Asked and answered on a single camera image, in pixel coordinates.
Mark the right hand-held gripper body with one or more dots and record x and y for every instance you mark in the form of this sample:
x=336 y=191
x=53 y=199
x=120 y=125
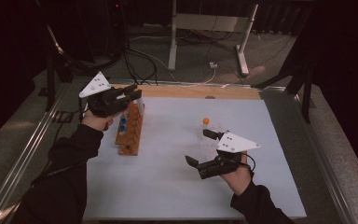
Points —
x=233 y=146

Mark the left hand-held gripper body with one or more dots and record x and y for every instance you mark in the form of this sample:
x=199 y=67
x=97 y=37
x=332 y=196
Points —
x=104 y=99

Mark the clear plastic tube rack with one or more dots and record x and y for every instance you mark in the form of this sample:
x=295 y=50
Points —
x=208 y=149

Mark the wooden test tube rack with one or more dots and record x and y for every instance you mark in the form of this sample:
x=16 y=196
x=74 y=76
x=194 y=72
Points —
x=132 y=133

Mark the person's left hand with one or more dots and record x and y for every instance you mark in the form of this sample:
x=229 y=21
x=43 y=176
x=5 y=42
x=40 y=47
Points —
x=98 y=123

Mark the person's right hand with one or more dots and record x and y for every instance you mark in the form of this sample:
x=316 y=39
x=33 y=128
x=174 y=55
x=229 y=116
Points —
x=237 y=179

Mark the white table mat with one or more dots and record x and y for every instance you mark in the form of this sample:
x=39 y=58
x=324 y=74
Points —
x=167 y=174

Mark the black metal stand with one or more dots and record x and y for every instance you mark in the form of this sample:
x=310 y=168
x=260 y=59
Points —
x=304 y=74
x=59 y=62

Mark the dark equipment tower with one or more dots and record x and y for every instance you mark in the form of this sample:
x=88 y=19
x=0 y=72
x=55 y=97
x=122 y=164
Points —
x=105 y=28

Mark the white power adapter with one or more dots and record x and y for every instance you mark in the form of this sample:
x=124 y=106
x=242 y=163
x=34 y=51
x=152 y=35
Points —
x=213 y=65

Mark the aluminium rail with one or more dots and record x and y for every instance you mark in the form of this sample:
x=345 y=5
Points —
x=323 y=161
x=21 y=158

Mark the white metal desk frame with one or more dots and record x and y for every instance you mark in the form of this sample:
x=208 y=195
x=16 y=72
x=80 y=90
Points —
x=211 y=22

